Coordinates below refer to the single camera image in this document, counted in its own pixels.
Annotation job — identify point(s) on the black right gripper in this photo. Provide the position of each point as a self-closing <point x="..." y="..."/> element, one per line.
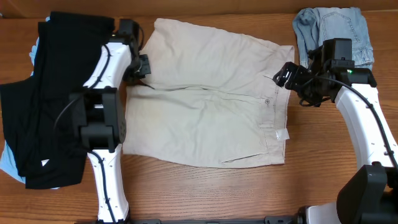
<point x="288" y="76"/>

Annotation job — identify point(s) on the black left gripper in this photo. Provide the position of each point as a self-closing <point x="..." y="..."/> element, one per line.
<point x="143" y="65"/>

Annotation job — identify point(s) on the beige khaki shorts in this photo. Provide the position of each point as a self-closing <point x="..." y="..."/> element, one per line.
<point x="210" y="99"/>

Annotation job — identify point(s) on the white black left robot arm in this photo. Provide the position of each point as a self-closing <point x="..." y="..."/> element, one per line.
<point x="99" y="122"/>

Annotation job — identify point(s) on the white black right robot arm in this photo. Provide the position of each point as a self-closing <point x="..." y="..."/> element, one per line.
<point x="370" y="196"/>

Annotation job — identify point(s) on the folded light blue jeans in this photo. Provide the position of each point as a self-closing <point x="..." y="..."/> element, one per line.
<point x="312" y="26"/>

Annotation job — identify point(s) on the black garment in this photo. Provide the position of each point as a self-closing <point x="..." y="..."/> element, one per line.
<point x="36" y="117"/>

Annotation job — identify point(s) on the light blue garment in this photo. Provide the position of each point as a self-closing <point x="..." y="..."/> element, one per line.
<point x="8" y="162"/>

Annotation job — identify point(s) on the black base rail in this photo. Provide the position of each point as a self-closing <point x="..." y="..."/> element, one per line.
<point x="288" y="219"/>

